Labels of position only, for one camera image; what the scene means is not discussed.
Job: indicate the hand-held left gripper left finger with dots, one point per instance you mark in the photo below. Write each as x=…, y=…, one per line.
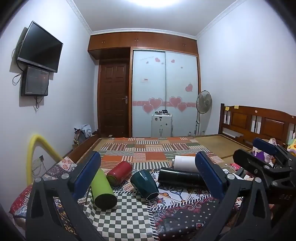
x=89, y=176

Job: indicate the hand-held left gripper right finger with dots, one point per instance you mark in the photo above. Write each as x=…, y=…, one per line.
x=209, y=173

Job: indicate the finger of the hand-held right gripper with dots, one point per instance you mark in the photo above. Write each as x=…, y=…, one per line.
x=249, y=163
x=264, y=146

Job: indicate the dark green faceted cup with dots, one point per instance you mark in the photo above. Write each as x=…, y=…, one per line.
x=143, y=184

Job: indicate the lime green cup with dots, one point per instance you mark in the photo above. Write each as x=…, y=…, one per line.
x=103, y=190

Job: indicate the white cup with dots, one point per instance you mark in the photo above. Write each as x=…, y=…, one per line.
x=185, y=163

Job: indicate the black cup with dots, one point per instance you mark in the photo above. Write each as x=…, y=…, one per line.
x=180, y=178

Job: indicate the red cup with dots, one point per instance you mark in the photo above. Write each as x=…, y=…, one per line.
x=119, y=173

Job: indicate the pink clothing heap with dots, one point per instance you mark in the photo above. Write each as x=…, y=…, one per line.
x=262, y=156

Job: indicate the wooden bed headboard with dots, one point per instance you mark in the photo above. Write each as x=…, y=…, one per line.
x=256, y=122

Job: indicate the yellow plush toy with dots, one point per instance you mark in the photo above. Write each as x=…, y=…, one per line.
x=292, y=144

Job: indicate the woven bamboo bed mat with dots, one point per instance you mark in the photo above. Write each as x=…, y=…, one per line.
x=222, y=144

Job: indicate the pile of clothes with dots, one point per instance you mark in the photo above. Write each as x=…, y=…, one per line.
x=83, y=133

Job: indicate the floral printed blanket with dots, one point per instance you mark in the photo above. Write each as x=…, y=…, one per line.
x=182, y=208

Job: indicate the checkered cloth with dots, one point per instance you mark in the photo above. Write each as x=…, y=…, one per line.
x=122, y=217

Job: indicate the yellow foam tube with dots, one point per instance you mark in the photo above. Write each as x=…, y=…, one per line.
x=44, y=142

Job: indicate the patchwork striped blanket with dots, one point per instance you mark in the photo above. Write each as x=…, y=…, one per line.
x=148, y=150

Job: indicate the white suitcase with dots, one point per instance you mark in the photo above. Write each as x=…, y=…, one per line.
x=161, y=126

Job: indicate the standing electric fan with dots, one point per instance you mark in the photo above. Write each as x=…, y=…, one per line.
x=204, y=99

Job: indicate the brown wooden door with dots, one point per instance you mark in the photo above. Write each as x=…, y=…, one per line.
x=113, y=99

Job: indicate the wooden wardrobe with heart stickers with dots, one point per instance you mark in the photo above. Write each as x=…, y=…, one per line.
x=161, y=78

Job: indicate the wooden bed frame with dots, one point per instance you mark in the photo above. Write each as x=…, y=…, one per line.
x=83, y=148

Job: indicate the wall power socket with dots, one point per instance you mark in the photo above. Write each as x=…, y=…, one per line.
x=38, y=163

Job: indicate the small wall-mounted monitor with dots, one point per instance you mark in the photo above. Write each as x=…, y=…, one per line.
x=35, y=81

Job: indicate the wall-mounted black television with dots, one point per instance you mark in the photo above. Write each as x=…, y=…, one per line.
x=39, y=47

